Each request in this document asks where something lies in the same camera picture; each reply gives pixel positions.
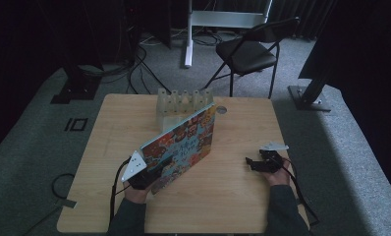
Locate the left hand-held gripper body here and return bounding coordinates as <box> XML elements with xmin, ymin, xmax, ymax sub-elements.
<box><xmin>120</xmin><ymin>149</ymin><xmax>162</xmax><ymax>192</ymax></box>

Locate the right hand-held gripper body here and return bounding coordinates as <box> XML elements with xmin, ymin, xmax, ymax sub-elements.
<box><xmin>258</xmin><ymin>141</ymin><xmax>290</xmax><ymax>175</ymax></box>

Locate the colourful picture book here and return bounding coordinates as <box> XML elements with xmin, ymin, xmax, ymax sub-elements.
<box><xmin>140</xmin><ymin>101</ymin><xmax>218</xmax><ymax>196</ymax></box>

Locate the translucent plastic book rack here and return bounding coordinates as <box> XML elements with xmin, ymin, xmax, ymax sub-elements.
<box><xmin>155</xmin><ymin>87</ymin><xmax>215</xmax><ymax>133</ymax></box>

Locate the person's right hand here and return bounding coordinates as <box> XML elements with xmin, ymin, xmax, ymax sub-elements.
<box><xmin>260</xmin><ymin>156</ymin><xmax>292</xmax><ymax>188</ymax></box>

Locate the person's left hand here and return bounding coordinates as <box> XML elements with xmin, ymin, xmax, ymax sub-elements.
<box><xmin>122</xmin><ymin>181</ymin><xmax>152</xmax><ymax>205</ymax></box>

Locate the grey tape strip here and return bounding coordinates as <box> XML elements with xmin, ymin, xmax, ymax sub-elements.
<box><xmin>54</xmin><ymin>198</ymin><xmax>78</xmax><ymax>209</ymax></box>

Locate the black stand with dark panel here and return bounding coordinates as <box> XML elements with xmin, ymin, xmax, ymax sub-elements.
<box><xmin>287</xmin><ymin>29</ymin><xmax>340</xmax><ymax>113</ymax></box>

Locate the black stand with flat base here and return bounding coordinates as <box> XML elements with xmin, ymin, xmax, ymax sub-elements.
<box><xmin>50</xmin><ymin>62</ymin><xmax>103</xmax><ymax>105</ymax></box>

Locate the black folding chair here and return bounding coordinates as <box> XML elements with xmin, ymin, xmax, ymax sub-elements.
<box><xmin>202</xmin><ymin>17</ymin><xmax>301</xmax><ymax>99</ymax></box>

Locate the left hand-held gripper cable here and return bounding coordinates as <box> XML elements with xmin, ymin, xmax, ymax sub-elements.
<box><xmin>108</xmin><ymin>156</ymin><xmax>133</xmax><ymax>228</ymax></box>

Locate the hand-held gripper cable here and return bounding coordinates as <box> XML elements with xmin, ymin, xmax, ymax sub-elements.
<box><xmin>271</xmin><ymin>155</ymin><xmax>321</xmax><ymax>228</ymax></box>
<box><xmin>108</xmin><ymin>156</ymin><xmax>133</xmax><ymax>228</ymax></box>

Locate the right hand-held gripper cable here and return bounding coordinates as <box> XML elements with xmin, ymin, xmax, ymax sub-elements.
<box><xmin>271</xmin><ymin>155</ymin><xmax>321</xmax><ymax>228</ymax></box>

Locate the black looped floor cable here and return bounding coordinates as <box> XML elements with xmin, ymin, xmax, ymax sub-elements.
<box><xmin>50</xmin><ymin>172</ymin><xmax>76</xmax><ymax>201</ymax></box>

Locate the bundle of black floor cables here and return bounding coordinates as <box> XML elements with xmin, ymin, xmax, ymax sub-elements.
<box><xmin>77</xmin><ymin>30</ymin><xmax>173</xmax><ymax>96</ymax></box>

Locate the white metal stand frame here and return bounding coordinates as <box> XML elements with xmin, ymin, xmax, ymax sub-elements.
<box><xmin>183</xmin><ymin>0</ymin><xmax>274</xmax><ymax>69</ymax></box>

